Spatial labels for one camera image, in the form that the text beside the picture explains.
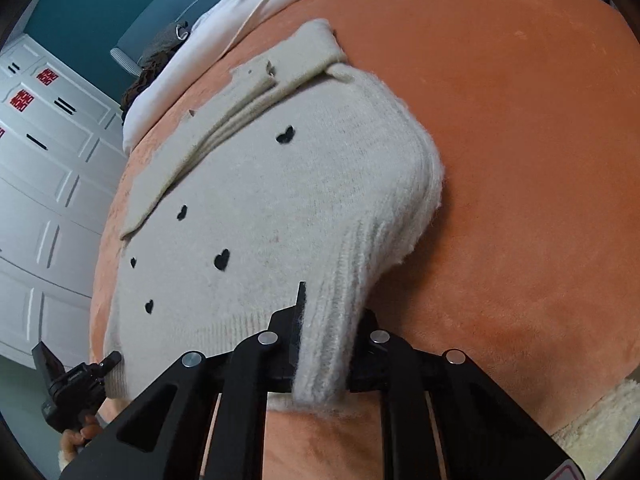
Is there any cream knit heart sweater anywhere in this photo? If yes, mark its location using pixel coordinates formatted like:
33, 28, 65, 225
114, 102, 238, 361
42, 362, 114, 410
104, 20, 444, 411

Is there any dark clothes pile on bed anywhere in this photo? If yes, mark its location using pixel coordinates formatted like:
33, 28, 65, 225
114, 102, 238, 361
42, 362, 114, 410
120, 22, 190, 118

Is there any person's left hand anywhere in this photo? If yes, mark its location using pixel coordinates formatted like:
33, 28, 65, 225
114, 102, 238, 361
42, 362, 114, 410
58, 415, 103, 470

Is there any cream fluffy sleeve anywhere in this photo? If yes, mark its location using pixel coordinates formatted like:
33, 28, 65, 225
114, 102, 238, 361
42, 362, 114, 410
552, 379, 640, 479

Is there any white wardrobe with red stickers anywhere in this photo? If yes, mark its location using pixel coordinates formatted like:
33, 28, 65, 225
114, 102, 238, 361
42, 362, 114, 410
0, 34, 126, 367

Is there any orange plush bed blanket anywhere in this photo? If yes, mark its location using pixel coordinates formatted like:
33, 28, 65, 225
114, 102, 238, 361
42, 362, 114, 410
89, 0, 639, 479

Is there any white duvet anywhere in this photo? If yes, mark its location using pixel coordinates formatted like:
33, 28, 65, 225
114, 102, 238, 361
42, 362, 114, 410
122, 0, 298, 155

